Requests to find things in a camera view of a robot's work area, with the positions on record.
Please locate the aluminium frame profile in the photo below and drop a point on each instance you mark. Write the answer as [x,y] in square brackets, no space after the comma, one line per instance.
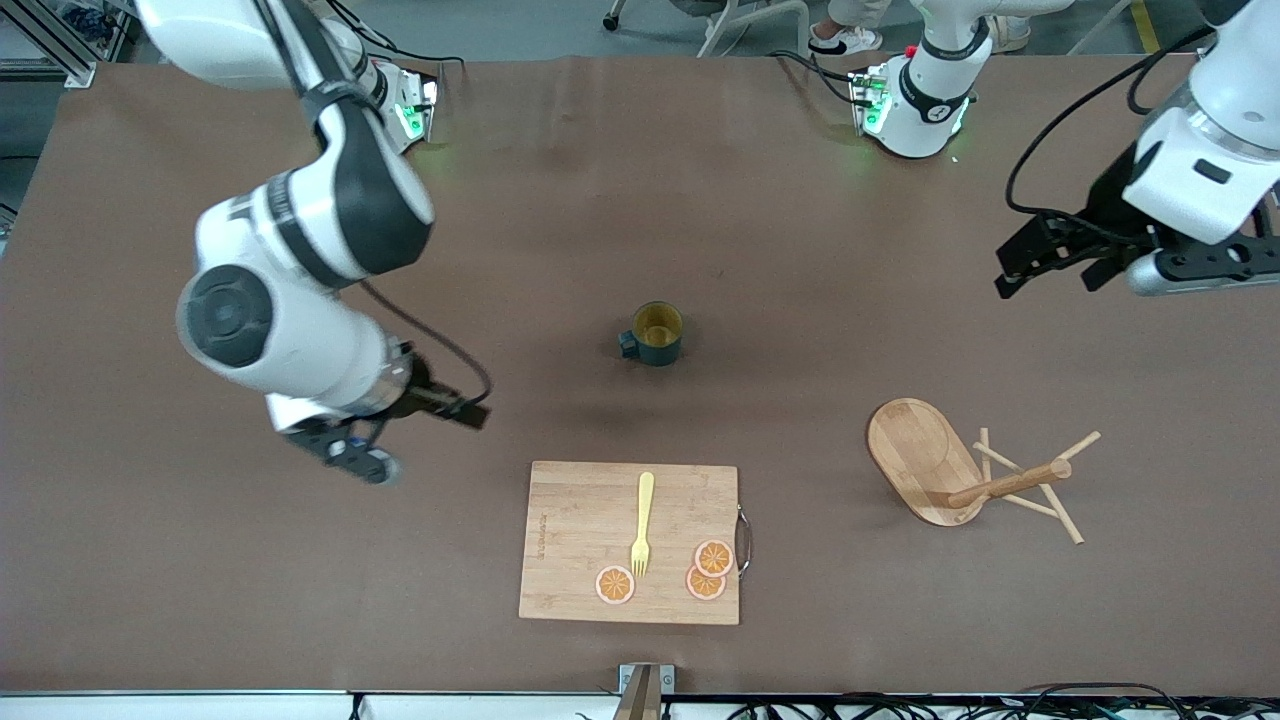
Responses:
[80,75]

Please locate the white office chair base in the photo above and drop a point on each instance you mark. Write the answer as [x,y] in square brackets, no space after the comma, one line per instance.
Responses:
[612,18]

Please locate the wooden mug tree rack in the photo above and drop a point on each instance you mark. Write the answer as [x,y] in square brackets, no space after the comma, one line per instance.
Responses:
[915,450]

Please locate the dark teal cup yellow inside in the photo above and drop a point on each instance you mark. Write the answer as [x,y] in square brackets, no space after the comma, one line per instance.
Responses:
[660,350]

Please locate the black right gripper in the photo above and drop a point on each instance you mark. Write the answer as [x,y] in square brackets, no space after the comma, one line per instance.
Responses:
[424,396]

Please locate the aluminium profile camera beam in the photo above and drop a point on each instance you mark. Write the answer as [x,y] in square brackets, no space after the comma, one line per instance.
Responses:
[640,700]

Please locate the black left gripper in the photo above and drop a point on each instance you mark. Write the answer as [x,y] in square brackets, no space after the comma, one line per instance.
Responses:
[1106,205]

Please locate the white black sneaker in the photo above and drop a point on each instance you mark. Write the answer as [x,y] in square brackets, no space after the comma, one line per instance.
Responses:
[845,42]

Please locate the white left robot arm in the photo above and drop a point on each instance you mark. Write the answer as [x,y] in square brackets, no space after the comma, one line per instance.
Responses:
[1200,170]

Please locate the yellow plastic fork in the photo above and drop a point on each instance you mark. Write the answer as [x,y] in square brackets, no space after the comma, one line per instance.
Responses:
[645,500]

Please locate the white side shelf surface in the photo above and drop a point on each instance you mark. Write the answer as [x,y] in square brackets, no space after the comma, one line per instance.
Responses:
[200,710]

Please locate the brown table mat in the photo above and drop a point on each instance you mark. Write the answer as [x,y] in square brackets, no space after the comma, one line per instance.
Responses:
[700,200]

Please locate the tan shoe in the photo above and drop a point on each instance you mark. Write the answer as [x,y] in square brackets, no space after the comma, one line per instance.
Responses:
[1010,35]

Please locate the toy orange slice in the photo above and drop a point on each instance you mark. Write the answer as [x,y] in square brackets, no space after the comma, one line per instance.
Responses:
[714,557]
[615,585]
[700,590]

